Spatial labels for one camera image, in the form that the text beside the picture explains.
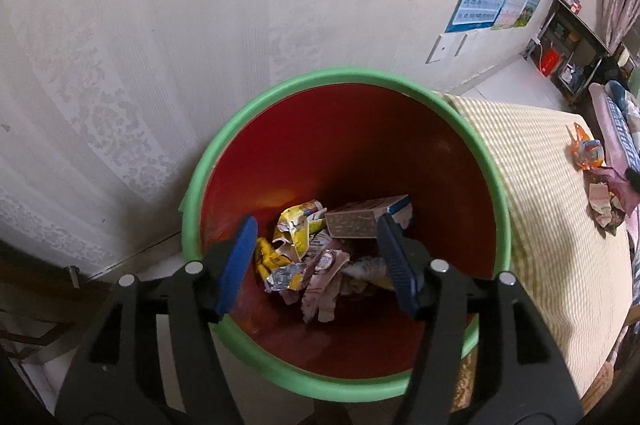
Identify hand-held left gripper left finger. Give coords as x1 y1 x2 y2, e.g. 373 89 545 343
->
55 216 258 425

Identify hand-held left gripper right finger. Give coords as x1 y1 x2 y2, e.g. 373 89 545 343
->
376 213 583 425

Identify lilac snack wrapper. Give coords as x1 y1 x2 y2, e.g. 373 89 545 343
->
590 165 637 236

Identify orange snack wrapper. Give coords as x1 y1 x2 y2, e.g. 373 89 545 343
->
567 124 607 170

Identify white milk carton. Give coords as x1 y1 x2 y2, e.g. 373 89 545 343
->
325 195 415 240

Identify yellow snack wrapper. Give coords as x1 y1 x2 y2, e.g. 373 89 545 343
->
255 200 327 294

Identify glossy pink wrapper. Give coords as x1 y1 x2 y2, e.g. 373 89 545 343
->
300 247 352 324

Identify red bin with green rim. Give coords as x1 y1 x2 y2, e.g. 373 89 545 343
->
179 66 512 401

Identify blue checked bed sheet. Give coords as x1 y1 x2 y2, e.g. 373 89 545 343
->
605 95 640 171

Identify pink bed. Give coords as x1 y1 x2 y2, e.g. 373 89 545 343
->
587 80 640 266

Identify blue grey duvet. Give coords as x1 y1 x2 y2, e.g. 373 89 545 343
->
607 78 640 118

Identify dark cloth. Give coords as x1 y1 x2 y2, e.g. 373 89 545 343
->
597 55 622 82

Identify red bag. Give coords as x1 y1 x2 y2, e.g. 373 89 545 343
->
540 49 562 77

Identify dark wooden shelf cabinet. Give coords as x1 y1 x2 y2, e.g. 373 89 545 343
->
524 0 610 106

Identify brown wooden furniture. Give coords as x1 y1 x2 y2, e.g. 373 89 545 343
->
0 242 113 368

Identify large white wall plate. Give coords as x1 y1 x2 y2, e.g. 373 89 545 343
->
426 34 454 65

